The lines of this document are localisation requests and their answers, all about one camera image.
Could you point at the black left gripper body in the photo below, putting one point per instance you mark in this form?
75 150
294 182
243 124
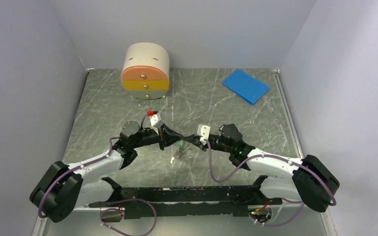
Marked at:
149 137

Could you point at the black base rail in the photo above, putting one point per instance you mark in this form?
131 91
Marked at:
140 202

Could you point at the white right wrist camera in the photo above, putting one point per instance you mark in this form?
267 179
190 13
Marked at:
202 133

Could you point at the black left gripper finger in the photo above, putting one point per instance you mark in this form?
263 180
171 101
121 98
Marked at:
170 134
167 141

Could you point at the round mini drawer cabinet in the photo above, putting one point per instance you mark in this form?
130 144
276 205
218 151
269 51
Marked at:
145 73

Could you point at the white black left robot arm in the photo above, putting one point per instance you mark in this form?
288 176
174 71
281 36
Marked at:
88 169

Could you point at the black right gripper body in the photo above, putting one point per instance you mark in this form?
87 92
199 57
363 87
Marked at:
216 144

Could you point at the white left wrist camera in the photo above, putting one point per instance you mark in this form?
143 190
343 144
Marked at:
156 119

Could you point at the blue rectangular sheet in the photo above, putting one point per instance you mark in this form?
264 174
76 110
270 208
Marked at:
245 86

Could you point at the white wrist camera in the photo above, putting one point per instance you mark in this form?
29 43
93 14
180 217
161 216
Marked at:
202 133
156 119

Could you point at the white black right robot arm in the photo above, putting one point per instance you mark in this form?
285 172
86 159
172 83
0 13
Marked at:
305 180

